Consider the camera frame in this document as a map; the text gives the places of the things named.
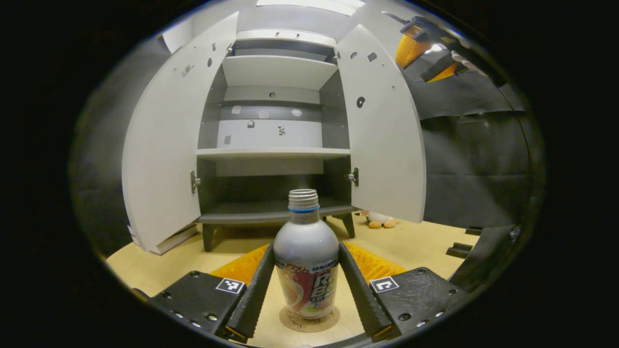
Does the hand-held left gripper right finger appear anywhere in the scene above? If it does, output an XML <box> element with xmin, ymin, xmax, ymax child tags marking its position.
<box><xmin>339</xmin><ymin>241</ymin><xmax>472</xmax><ymax>341</ymax></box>

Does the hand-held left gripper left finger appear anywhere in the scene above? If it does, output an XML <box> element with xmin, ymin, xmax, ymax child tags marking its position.
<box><xmin>145</xmin><ymin>242</ymin><xmax>276</xmax><ymax>344</ymax></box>

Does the round brown coaster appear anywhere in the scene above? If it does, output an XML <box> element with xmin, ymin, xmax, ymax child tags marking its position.
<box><xmin>279</xmin><ymin>307</ymin><xmax>340</xmax><ymax>333</ymax></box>

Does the silver pink label bottle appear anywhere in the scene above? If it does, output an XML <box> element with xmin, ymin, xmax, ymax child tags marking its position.
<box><xmin>273</xmin><ymin>189</ymin><xmax>340</xmax><ymax>319</ymax></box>

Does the white cabinet door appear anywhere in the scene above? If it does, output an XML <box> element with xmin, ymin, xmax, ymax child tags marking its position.
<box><xmin>122</xmin><ymin>12</ymin><xmax>240</xmax><ymax>253</ymax></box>
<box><xmin>336</xmin><ymin>24</ymin><xmax>427</xmax><ymax>224</ymax></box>

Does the white grey cabinet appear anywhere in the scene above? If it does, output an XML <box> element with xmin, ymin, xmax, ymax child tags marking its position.
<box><xmin>196</xmin><ymin>29</ymin><xmax>361</xmax><ymax>253</ymax></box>

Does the white cabinet shelf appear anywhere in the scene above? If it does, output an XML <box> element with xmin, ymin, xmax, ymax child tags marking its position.
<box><xmin>221</xmin><ymin>55</ymin><xmax>338</xmax><ymax>91</ymax></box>
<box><xmin>196</xmin><ymin>147</ymin><xmax>351</xmax><ymax>160</ymax></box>

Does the white cabinet drawer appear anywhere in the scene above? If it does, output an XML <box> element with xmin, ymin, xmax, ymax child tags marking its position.
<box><xmin>236</xmin><ymin>29</ymin><xmax>338</xmax><ymax>48</ymax></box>

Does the white orange plush toy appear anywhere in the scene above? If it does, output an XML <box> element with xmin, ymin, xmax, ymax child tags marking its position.
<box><xmin>360</xmin><ymin>210</ymin><xmax>401</xmax><ymax>230</ymax></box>

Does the black backdrop cloth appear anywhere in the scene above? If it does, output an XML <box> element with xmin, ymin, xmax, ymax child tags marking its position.
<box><xmin>401</xmin><ymin>48</ymin><xmax>533</xmax><ymax>229</ymax></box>
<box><xmin>70</xmin><ymin>36</ymin><xmax>171</xmax><ymax>258</ymax></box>

